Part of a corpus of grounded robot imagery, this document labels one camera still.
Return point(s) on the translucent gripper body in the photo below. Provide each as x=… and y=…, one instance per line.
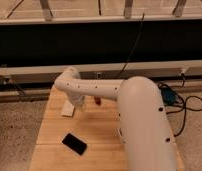
x=79, y=101

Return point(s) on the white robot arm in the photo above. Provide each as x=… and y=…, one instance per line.
x=145, y=129

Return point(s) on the white sponge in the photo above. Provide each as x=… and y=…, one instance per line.
x=67, y=109

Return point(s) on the wooden table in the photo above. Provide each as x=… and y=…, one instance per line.
x=97, y=126

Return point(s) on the black smartphone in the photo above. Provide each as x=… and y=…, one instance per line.
x=74, y=143

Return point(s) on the blue power box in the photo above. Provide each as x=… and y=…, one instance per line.
x=168, y=96

